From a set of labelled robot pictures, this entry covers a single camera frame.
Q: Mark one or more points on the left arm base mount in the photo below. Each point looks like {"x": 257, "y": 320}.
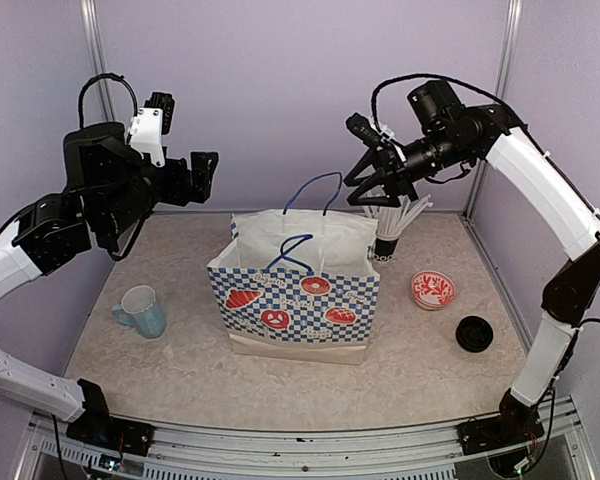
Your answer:
{"x": 112, "y": 433}

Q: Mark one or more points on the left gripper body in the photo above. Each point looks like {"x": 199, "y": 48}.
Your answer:
{"x": 177, "y": 190}

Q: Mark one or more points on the bundle of wrapped white straws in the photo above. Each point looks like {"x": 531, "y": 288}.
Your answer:
{"x": 392, "y": 221}

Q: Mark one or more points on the black cup holding straws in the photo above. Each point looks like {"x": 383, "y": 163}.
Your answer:
{"x": 383, "y": 250}

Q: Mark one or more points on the red floral bowl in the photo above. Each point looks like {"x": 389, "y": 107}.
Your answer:
{"x": 433, "y": 290}

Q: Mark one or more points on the left aluminium corner post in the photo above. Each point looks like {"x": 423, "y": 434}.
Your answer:
{"x": 96, "y": 56}

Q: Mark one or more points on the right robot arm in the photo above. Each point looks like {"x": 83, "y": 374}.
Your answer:
{"x": 454, "y": 133}

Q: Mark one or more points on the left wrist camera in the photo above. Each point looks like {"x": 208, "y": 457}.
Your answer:
{"x": 152, "y": 121}

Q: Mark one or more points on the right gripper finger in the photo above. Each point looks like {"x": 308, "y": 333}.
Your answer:
{"x": 363, "y": 169}
{"x": 376, "y": 195}

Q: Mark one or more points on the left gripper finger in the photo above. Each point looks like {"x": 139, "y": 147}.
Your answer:
{"x": 200, "y": 189}
{"x": 204, "y": 163}

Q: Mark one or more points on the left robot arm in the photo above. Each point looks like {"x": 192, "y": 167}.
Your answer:
{"x": 115, "y": 176}

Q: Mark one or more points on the blue checkered paper bag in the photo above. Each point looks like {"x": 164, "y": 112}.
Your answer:
{"x": 298, "y": 284}

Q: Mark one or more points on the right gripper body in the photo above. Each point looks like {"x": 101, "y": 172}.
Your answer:
{"x": 403, "y": 182}

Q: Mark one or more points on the aluminium front frame rail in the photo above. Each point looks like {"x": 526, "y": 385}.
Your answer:
{"x": 440, "y": 450}

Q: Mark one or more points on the stack of black lids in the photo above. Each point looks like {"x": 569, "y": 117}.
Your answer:
{"x": 474, "y": 334}

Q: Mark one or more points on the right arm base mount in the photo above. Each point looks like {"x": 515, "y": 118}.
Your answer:
{"x": 482, "y": 435}

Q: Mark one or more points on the blue ceramic mug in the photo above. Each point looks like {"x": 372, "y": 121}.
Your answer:
{"x": 140, "y": 309}

